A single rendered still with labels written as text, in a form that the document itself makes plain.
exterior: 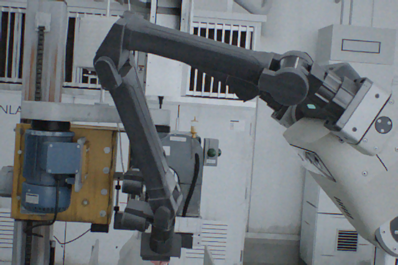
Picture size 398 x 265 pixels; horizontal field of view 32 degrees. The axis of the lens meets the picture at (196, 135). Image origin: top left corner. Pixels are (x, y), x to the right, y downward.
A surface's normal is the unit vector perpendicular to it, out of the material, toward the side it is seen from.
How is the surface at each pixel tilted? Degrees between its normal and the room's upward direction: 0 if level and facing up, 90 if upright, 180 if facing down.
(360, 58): 90
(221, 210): 90
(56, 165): 90
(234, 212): 90
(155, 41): 115
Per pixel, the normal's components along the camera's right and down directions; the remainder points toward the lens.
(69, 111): 0.68, 0.09
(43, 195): 0.12, 0.08
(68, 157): 0.49, 0.08
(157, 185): -0.26, 0.26
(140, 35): -0.07, 0.50
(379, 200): 0.39, 0.50
